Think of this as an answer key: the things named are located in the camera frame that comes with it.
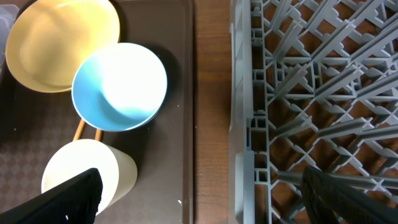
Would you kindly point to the yellow plate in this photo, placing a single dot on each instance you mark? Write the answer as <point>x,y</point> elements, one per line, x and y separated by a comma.
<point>51,39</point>

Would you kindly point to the grey dishwasher rack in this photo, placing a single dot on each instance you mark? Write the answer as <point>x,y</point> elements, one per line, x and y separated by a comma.
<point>314,84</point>

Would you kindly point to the pale green cup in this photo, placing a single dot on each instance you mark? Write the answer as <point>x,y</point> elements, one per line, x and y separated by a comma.
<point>118,170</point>

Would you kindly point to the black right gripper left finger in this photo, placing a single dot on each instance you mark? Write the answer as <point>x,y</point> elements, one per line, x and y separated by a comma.
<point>75,201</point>

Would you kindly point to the light blue bowl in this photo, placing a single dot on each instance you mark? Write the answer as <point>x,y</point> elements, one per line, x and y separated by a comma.
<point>120,87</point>

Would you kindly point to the brown plastic tray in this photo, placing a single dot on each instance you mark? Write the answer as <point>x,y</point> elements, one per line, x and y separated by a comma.
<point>34,126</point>

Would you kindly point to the right wooden chopstick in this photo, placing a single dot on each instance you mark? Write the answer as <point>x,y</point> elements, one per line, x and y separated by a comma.
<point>98,135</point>

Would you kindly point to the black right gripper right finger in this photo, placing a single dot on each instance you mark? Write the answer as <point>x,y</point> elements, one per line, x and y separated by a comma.
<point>325,198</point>

